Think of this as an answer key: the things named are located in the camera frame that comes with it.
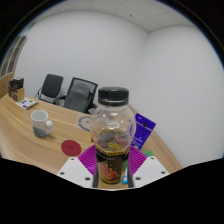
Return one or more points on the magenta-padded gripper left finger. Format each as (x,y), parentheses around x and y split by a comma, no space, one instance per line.
(74,171)

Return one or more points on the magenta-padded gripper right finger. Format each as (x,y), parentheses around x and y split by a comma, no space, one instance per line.
(150,171)

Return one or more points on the clear bottle with black cap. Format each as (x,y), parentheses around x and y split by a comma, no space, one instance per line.
(111,133)

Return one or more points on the flat round red coaster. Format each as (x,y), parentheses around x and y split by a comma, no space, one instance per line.
(71,148)

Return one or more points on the purple hanging package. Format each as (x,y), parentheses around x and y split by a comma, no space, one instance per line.
(144,130)

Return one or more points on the white sheet with circle print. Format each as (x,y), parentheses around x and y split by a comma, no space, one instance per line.
(83,122)

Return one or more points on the white and grey mug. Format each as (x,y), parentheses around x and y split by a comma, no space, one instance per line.
(40,123)

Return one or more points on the grey mesh office chair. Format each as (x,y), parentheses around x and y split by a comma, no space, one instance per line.
(78,96)

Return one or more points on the white and green leaflet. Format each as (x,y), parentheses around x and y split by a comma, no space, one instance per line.
(26,103)

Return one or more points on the black office chair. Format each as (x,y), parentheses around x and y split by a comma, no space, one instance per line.
(51,86)

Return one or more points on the wooden cabinet with glass doors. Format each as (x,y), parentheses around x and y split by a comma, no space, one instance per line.
(10,63)

